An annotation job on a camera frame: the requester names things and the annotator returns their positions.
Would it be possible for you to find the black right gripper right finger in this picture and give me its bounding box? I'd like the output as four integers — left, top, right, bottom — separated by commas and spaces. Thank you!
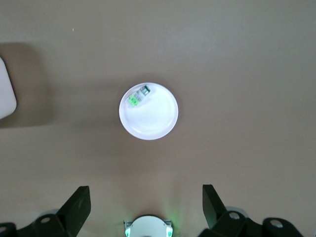
202, 184, 228, 232

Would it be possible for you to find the green switch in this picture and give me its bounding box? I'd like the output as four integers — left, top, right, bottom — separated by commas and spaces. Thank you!
126, 84, 152, 108

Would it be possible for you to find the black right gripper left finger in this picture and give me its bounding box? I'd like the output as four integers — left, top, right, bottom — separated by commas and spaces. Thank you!
57, 186, 92, 237

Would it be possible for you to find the pink round plate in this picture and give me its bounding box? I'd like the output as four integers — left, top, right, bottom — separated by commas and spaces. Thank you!
118, 81, 179, 141

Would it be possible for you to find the white lidded box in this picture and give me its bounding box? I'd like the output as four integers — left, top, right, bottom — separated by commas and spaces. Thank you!
0, 56, 18, 120

